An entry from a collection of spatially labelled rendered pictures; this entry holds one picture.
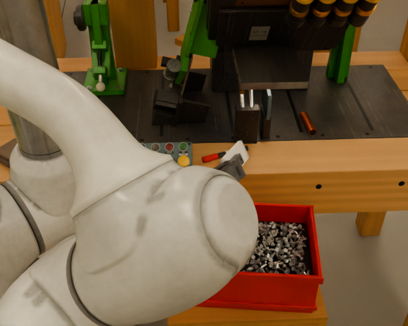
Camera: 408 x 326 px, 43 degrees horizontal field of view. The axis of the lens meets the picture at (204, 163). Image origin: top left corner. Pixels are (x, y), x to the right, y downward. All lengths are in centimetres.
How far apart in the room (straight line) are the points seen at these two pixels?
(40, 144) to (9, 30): 21
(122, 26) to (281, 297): 104
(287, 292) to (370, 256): 134
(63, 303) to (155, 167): 16
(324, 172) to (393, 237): 123
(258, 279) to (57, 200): 42
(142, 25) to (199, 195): 139
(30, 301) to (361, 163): 104
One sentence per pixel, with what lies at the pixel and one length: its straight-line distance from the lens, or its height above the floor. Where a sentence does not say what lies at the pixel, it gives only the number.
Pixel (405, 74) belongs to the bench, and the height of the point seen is 88.
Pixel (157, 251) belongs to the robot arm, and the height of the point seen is 144.
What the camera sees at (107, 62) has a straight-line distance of 163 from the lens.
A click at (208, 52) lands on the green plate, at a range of 138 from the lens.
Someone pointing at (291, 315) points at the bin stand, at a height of 80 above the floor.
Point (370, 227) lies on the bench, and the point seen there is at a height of 6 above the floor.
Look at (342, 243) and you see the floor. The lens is 244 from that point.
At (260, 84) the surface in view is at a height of 113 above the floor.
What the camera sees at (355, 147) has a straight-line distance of 145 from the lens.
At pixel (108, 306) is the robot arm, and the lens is 46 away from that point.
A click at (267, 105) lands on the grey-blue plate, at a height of 101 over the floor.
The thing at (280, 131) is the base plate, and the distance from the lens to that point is 147.
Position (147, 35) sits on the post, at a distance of 176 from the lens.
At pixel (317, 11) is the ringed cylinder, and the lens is 119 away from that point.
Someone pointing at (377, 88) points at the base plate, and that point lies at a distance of 174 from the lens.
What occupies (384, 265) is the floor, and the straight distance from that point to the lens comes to 240.
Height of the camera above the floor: 174
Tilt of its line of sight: 39 degrees down
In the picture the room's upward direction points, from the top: straight up
